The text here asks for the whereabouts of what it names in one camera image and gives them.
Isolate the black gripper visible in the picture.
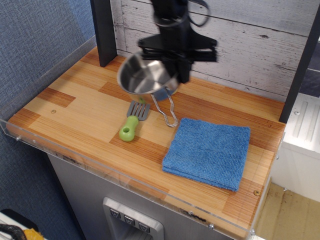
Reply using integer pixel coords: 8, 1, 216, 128
137, 17, 217, 84

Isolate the steel pan with wire handle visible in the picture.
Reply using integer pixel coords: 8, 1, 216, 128
117, 51, 179, 127

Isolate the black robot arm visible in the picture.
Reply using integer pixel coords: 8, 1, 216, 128
137, 0, 218, 84

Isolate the blue folded cloth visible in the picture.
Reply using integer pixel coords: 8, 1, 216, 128
162, 118, 251, 192

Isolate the grey toy fridge cabinet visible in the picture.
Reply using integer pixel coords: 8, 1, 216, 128
48, 154, 229, 240

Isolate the white toy sink unit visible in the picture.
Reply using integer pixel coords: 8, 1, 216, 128
270, 93, 320, 202

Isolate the silver dispenser button panel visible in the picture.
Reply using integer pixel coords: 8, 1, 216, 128
102, 197, 165, 240

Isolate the yellow object at corner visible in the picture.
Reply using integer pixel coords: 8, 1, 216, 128
23, 228, 45, 240

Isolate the green handled grey toy spatula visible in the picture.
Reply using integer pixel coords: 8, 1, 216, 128
119, 100, 150, 142

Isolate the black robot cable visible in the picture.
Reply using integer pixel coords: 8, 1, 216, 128
186, 0, 211, 28

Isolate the black vertical post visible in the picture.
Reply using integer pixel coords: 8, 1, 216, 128
278, 6, 320, 124

